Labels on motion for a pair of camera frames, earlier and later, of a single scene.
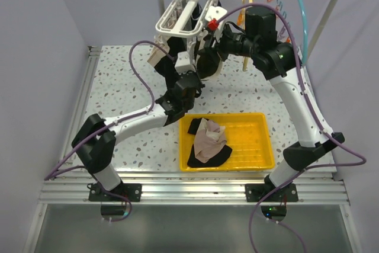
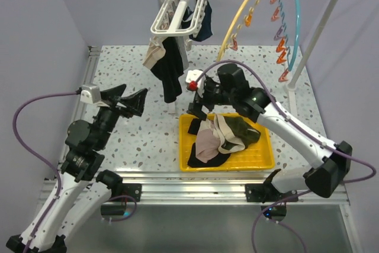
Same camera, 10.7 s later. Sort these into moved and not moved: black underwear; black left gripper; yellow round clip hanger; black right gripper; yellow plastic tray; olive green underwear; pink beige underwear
Moved: olive green underwear; yellow round clip hanger; black left gripper; black right gripper
Not moved: black underwear; yellow plastic tray; pink beige underwear
